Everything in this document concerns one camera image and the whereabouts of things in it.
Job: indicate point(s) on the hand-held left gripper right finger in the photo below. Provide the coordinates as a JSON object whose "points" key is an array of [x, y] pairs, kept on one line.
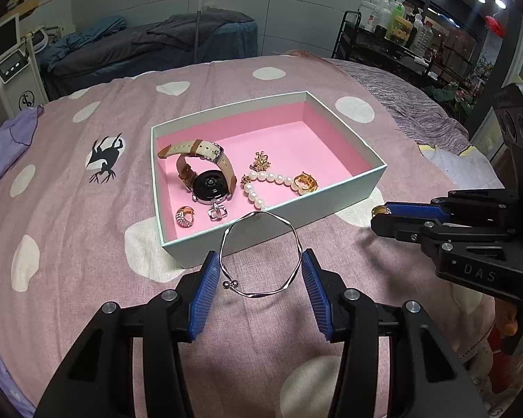
{"points": [[318, 296]]}

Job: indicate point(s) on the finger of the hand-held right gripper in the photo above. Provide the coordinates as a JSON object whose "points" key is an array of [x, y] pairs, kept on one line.
{"points": [[418, 211], [401, 228]]}

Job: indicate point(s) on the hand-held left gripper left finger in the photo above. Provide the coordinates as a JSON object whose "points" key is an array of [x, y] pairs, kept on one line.
{"points": [[202, 291]]}

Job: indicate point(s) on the silver bangle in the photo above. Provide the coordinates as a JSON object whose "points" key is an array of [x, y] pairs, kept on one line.
{"points": [[229, 285]]}

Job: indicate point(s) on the pale green box pink inside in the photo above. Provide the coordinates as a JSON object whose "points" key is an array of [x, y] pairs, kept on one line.
{"points": [[322, 148]]}

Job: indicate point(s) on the gold brooch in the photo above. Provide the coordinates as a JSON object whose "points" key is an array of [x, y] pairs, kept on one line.
{"points": [[260, 162]]}

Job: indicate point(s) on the cream printed cloth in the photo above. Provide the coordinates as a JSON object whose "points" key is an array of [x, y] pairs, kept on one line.
{"points": [[475, 326]]}

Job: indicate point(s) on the yellow white cloth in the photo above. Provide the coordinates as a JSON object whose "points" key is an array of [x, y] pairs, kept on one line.
{"points": [[462, 165]]}

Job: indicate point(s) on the grey-purple textured throw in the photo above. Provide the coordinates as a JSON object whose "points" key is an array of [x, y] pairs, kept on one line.
{"points": [[409, 104]]}

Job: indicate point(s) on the green plants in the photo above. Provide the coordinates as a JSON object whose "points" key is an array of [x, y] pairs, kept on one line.
{"points": [[451, 98]]}

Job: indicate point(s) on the pink polka-dot blanket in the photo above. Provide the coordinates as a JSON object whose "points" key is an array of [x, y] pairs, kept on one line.
{"points": [[91, 235]]}

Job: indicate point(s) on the black rack cart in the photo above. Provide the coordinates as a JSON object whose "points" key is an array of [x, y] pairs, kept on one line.
{"points": [[353, 48]]}

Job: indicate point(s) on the row of bottles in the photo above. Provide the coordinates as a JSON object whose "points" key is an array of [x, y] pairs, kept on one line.
{"points": [[396, 17]]}

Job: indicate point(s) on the red hanging decoration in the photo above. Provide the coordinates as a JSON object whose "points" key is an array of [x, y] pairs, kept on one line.
{"points": [[494, 24]]}

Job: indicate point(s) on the purple floral blanket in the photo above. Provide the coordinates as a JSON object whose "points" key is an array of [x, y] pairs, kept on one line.
{"points": [[8, 139]]}

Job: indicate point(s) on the dark massage bed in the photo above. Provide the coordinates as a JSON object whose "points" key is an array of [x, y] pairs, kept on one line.
{"points": [[135, 52]]}

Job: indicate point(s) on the dark grey folded blanket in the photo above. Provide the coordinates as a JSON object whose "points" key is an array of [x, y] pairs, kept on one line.
{"points": [[200, 24]]}

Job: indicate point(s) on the metal pole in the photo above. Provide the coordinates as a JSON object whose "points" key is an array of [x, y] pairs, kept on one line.
{"points": [[199, 17]]}

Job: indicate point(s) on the blue crumpled blanket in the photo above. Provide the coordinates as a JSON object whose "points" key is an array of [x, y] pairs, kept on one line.
{"points": [[87, 35]]}

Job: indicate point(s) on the white machine with screen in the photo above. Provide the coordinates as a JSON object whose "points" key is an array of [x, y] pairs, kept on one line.
{"points": [[8, 69]]}

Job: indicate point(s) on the white treatment device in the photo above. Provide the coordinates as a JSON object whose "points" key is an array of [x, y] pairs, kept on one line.
{"points": [[39, 35]]}

